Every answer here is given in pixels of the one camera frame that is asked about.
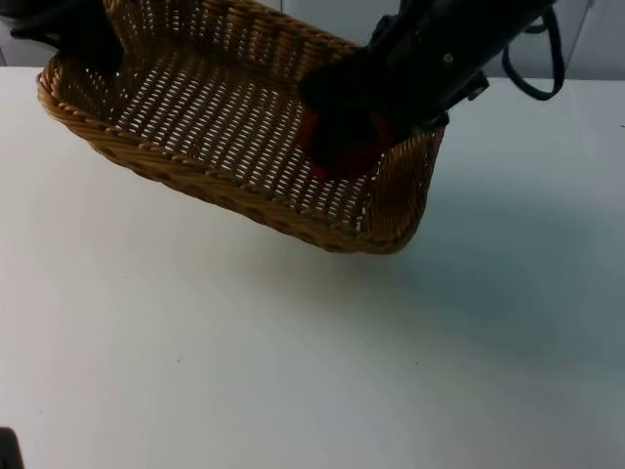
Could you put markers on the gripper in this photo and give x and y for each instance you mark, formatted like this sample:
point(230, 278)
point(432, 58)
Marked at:
point(54, 17)
point(420, 54)

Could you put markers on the pale brown wicker basket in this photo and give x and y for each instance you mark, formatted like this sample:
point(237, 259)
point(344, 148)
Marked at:
point(205, 112)

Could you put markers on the red cube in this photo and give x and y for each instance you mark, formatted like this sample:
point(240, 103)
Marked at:
point(326, 169)

